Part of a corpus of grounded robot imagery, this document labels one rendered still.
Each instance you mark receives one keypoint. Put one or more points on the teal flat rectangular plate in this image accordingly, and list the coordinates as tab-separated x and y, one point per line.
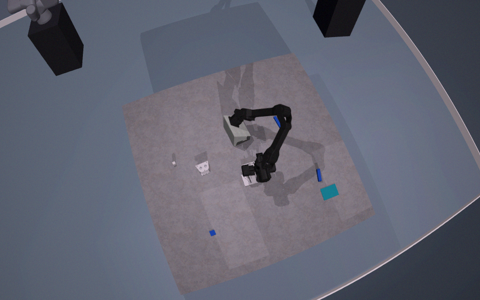
329	192

